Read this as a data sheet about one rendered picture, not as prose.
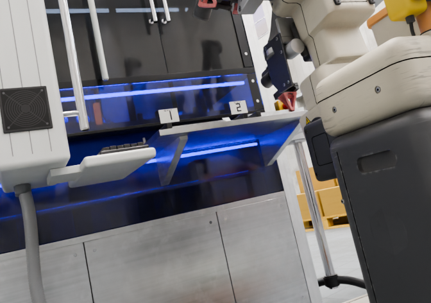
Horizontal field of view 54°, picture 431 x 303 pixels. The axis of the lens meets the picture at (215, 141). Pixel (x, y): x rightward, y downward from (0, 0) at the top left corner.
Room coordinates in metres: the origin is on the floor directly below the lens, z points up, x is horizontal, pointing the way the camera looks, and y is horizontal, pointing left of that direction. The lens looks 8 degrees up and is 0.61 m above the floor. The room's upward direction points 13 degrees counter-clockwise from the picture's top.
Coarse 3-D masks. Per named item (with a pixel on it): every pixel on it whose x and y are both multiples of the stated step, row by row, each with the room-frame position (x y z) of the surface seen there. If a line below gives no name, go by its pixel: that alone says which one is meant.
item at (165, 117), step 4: (172, 108) 1.78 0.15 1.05; (176, 108) 1.79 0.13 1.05; (160, 112) 1.76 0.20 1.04; (164, 112) 1.76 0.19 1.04; (168, 112) 1.77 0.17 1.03; (172, 112) 1.78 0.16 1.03; (176, 112) 1.79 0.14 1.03; (160, 116) 1.76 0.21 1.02; (164, 116) 1.76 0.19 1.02; (168, 116) 1.77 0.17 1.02; (172, 116) 1.78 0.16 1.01; (176, 116) 1.79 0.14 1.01; (160, 120) 1.76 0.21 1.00; (164, 120) 1.76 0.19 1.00; (168, 120) 1.77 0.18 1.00; (172, 120) 1.78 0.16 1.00; (176, 120) 1.78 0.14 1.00
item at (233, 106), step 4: (244, 100) 1.93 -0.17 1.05; (232, 104) 1.90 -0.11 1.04; (240, 104) 1.92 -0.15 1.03; (244, 104) 1.93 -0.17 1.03; (232, 108) 1.90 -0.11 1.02; (236, 108) 1.91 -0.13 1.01; (240, 108) 1.92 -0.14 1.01; (244, 108) 1.93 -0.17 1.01; (232, 112) 1.90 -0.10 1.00; (236, 112) 1.91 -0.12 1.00; (240, 112) 1.91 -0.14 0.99; (244, 112) 1.92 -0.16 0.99
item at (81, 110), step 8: (64, 0) 1.11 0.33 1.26; (64, 8) 1.11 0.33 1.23; (64, 16) 1.11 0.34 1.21; (64, 24) 1.11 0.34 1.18; (64, 32) 1.11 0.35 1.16; (72, 40) 1.11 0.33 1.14; (72, 48) 1.11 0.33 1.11; (72, 56) 1.11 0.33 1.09; (72, 64) 1.11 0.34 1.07; (72, 72) 1.11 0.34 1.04; (72, 80) 1.11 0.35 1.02; (80, 80) 1.12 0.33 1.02; (80, 88) 1.11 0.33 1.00; (80, 96) 1.11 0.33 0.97; (80, 104) 1.11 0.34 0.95; (64, 112) 1.09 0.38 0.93; (72, 112) 1.10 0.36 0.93; (80, 112) 1.11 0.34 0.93; (80, 120) 1.11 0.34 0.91; (88, 120) 1.12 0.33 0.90; (80, 128) 1.11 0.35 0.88; (88, 128) 1.12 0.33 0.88
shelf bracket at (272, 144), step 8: (280, 128) 1.76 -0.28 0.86; (288, 128) 1.71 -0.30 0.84; (296, 128) 1.67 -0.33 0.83; (264, 136) 1.89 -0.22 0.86; (272, 136) 1.83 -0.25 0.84; (280, 136) 1.77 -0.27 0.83; (288, 136) 1.72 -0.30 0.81; (264, 144) 1.90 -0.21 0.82; (272, 144) 1.85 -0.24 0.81; (280, 144) 1.79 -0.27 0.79; (264, 152) 1.92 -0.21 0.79; (272, 152) 1.86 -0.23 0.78; (280, 152) 1.84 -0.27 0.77; (264, 160) 1.93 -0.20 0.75; (272, 160) 1.89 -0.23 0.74
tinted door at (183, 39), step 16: (160, 0) 1.81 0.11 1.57; (176, 0) 1.85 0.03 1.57; (192, 0) 1.88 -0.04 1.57; (160, 16) 1.81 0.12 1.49; (176, 16) 1.84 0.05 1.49; (192, 16) 1.87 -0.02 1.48; (224, 16) 1.94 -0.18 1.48; (160, 32) 1.80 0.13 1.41; (176, 32) 1.83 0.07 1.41; (192, 32) 1.87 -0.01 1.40; (208, 32) 1.90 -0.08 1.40; (224, 32) 1.93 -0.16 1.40; (176, 48) 1.83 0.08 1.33; (192, 48) 1.86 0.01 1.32; (208, 48) 1.89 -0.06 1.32; (224, 48) 1.93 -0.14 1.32; (176, 64) 1.82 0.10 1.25; (192, 64) 1.85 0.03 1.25; (208, 64) 1.88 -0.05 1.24; (224, 64) 1.92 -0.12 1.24; (240, 64) 1.95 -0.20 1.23
